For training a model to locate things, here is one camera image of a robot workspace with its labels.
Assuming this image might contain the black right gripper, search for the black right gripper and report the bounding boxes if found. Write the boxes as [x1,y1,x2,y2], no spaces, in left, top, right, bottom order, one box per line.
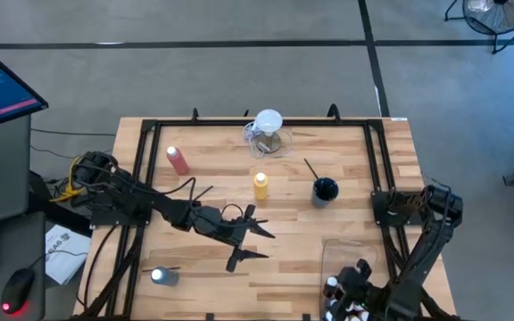
[323,258,377,321]

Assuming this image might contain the white paper booklet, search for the white paper booklet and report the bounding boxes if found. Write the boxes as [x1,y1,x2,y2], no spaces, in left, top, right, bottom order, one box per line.
[45,224,92,286]

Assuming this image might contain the large pink paint bottle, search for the large pink paint bottle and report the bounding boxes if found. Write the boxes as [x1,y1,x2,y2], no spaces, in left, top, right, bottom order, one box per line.
[165,145,191,177]

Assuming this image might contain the large teal paint bottle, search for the large teal paint bottle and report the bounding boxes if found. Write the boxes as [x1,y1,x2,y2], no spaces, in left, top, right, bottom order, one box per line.
[150,266,180,288]

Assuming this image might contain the black floor cable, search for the black floor cable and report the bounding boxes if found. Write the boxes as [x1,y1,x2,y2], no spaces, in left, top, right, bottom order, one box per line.
[30,128,118,137]

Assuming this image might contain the black floor fan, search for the black floor fan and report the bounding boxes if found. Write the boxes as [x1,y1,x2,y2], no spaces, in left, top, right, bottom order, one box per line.
[444,0,514,55]

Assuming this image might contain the black computer mouse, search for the black computer mouse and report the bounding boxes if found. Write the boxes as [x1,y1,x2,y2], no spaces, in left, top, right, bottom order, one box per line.
[0,267,35,316]

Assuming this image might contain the yellow cable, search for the yellow cable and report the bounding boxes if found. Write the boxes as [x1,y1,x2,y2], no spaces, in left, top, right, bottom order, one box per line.
[50,154,84,204]

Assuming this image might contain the blue-grey plastic cup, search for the blue-grey plastic cup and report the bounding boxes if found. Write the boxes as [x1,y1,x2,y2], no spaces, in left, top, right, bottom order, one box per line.
[311,177,340,209]

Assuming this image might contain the grey desk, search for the grey desk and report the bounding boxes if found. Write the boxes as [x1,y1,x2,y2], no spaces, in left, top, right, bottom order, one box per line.
[0,114,47,321]

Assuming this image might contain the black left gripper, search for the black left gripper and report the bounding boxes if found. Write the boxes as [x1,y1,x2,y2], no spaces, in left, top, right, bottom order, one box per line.
[188,203,277,274]

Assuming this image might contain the clear plastic bin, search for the clear plastic bin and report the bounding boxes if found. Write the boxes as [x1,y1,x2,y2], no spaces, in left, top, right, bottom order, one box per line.
[319,238,379,321]

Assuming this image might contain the white bulb table lamp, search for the white bulb table lamp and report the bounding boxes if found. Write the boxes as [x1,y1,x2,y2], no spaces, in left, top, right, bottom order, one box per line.
[251,108,284,153]

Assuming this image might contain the black mouse cable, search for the black mouse cable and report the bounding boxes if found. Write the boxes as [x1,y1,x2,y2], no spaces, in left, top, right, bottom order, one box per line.
[27,248,89,274]

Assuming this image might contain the large yellow paint bottle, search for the large yellow paint bottle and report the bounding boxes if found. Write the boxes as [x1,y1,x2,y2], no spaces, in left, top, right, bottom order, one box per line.
[253,172,269,202]

